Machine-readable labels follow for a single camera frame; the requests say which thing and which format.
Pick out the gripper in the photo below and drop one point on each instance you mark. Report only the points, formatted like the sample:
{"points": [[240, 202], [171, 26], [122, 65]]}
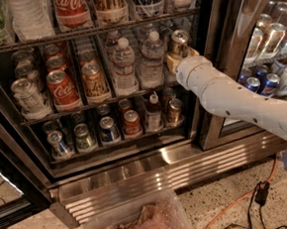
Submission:
{"points": [[189, 70]]}

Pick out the silver redbull can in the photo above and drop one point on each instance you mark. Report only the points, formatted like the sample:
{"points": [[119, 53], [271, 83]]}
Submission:
{"points": [[178, 44]]}

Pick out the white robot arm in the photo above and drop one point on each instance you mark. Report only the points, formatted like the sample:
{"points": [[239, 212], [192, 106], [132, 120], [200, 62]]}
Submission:
{"points": [[222, 96]]}

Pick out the front copper can bottom shelf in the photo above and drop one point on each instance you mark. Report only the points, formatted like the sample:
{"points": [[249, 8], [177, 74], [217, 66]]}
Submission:
{"points": [[174, 111]]}

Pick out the red can bottom shelf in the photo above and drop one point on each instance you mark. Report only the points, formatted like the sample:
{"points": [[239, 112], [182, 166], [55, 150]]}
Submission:
{"points": [[132, 122]]}

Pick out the front orange soda can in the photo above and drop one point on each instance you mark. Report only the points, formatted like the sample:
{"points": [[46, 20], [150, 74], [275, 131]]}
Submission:
{"points": [[94, 80]]}

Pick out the gold can top shelf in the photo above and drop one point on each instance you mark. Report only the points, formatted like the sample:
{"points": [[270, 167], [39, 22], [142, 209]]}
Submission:
{"points": [[110, 11]]}

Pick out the glass fridge door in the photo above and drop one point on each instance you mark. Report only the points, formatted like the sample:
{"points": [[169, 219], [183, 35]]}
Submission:
{"points": [[224, 42]]}

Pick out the blue pepsi can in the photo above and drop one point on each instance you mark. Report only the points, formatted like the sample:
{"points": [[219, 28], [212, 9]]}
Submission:
{"points": [[252, 84]]}

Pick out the blue can bottom shelf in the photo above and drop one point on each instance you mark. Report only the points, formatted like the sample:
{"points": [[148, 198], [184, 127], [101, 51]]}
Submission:
{"points": [[108, 129]]}

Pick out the large red coca-cola can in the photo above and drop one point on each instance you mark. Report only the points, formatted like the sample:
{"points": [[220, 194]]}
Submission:
{"points": [[70, 13]]}

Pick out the front red coca-cola can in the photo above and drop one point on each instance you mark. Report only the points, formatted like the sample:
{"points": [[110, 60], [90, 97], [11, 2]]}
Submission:
{"points": [[61, 87]]}

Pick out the green can bottom shelf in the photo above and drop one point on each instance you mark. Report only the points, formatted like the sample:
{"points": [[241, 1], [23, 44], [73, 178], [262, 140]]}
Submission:
{"points": [[83, 140]]}

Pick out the blue white can bottom left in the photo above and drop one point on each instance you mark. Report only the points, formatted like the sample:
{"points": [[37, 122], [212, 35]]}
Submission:
{"points": [[59, 145]]}

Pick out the front white soda can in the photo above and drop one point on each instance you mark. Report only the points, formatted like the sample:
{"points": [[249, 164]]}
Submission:
{"points": [[28, 95]]}

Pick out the right front water bottle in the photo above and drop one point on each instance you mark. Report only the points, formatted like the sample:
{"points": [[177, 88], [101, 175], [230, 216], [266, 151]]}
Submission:
{"points": [[151, 65]]}

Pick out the water bottle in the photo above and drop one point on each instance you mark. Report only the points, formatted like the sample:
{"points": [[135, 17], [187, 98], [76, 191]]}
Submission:
{"points": [[123, 58], [151, 65]]}

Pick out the left front water bottle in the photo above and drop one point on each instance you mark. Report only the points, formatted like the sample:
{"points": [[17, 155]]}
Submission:
{"points": [[123, 58]]}

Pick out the juice bottle white cap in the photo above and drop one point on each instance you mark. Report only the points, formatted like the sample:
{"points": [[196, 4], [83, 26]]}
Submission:
{"points": [[153, 113]]}

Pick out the clear plastic bin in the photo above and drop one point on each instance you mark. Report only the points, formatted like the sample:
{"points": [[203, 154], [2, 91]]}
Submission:
{"points": [[160, 210]]}

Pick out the black power adapter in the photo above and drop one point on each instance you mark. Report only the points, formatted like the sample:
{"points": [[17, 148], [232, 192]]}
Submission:
{"points": [[262, 193]]}

